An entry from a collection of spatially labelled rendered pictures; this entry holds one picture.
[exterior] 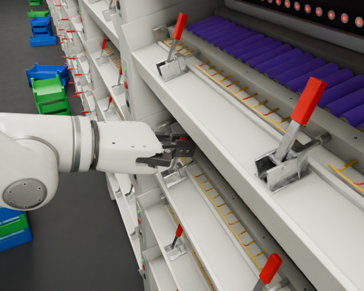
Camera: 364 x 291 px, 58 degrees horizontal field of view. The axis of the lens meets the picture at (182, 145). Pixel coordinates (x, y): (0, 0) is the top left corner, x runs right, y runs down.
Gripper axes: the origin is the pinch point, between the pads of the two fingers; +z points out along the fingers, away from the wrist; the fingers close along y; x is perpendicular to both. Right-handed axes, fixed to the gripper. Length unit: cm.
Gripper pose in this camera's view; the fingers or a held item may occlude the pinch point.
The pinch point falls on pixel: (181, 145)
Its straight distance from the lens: 56.7
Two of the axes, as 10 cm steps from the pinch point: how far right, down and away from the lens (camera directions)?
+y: 3.7, 5.0, -7.8
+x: 2.3, -8.7, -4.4
